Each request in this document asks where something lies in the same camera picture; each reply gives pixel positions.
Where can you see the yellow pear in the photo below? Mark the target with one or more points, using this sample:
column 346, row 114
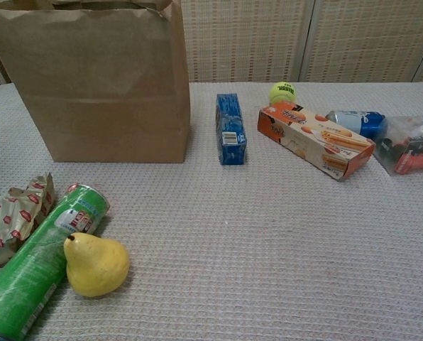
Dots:
column 98, row 268

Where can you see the gold red snack packet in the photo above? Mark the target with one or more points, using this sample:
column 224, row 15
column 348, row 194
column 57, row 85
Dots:
column 16, row 216

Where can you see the green chips can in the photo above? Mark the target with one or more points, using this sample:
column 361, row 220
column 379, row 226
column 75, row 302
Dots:
column 30, row 280

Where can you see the brown paper bag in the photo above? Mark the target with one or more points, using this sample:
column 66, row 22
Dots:
column 98, row 89

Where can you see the clear bag of red parts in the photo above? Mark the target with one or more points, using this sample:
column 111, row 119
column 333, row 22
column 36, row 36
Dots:
column 410, row 149

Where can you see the blue biscuit box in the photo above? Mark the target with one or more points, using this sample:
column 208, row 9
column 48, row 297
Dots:
column 231, row 128

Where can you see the white woven tablecloth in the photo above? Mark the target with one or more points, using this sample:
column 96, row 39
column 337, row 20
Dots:
column 250, row 248

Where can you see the orange cream snack box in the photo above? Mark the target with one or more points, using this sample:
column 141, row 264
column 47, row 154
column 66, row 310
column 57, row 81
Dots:
column 311, row 142

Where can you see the yellow tennis ball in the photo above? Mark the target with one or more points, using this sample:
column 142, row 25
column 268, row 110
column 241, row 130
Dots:
column 282, row 92

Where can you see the blue white drink can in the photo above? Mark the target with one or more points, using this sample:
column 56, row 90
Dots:
column 360, row 122

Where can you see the woven bamboo folding screen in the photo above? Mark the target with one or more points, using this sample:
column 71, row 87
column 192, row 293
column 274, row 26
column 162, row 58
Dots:
column 303, row 39

